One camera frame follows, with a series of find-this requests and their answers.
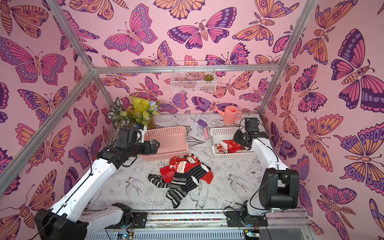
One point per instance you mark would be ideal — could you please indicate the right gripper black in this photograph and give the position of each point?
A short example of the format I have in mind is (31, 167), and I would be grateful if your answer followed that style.
(238, 140)

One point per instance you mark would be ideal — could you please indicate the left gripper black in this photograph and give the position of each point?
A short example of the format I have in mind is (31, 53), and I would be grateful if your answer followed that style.
(148, 150)

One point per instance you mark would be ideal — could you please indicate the red snowflake santa sock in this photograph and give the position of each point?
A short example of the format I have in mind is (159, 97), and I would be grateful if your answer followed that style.
(230, 146)

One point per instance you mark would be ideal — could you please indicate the red penguin sock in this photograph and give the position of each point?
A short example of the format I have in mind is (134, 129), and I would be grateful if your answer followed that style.
(219, 148)

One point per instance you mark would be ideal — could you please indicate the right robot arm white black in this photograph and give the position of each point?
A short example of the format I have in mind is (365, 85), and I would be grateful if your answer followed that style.
(279, 187)

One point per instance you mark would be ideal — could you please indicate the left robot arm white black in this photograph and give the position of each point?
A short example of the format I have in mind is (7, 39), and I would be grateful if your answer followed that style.
(66, 220)

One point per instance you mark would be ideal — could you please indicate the white plastic basket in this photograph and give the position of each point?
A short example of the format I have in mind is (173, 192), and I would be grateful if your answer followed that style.
(221, 134)

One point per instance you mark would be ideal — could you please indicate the pink plastic basket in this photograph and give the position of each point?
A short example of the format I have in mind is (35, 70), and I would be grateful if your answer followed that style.
(173, 143)

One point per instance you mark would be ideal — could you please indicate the pink watering can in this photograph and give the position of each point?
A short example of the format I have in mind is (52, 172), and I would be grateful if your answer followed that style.
(230, 115)

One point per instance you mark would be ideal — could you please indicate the artificial plant bouquet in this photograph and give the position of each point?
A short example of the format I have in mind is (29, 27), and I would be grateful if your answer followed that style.
(135, 113)

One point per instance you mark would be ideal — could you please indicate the purple pink garden trowel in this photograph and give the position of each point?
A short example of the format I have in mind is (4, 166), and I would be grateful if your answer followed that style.
(204, 125)

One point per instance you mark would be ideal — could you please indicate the black white striped sock left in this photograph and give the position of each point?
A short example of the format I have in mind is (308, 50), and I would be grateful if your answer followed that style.
(158, 181)

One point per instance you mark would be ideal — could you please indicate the black white striped sock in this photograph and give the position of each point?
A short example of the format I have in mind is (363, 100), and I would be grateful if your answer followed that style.
(158, 181)
(176, 193)

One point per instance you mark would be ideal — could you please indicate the red patterned sock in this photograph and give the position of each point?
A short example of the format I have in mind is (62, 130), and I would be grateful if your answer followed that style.
(167, 173)

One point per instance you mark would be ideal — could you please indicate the red sock right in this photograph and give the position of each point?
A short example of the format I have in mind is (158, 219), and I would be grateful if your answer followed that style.
(208, 177)

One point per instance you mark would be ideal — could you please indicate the red bear sock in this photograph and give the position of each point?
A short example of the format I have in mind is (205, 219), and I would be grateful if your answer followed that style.
(184, 164)

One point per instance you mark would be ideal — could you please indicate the black pinstripe sock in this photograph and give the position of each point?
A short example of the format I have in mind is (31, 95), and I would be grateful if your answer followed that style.
(190, 180)

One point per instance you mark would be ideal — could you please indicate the black white striped sock lower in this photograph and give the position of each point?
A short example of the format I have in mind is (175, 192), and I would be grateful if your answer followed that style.
(176, 193)

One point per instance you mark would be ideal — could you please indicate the small green succulent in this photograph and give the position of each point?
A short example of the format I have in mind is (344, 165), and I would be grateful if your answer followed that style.
(209, 78)

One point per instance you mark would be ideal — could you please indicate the white wire wall basket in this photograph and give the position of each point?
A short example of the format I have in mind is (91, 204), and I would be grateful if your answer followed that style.
(188, 76)

